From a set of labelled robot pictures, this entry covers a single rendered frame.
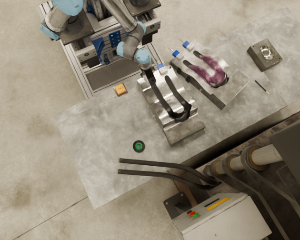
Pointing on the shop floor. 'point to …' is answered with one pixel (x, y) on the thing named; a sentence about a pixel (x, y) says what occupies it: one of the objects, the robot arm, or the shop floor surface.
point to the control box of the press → (217, 218)
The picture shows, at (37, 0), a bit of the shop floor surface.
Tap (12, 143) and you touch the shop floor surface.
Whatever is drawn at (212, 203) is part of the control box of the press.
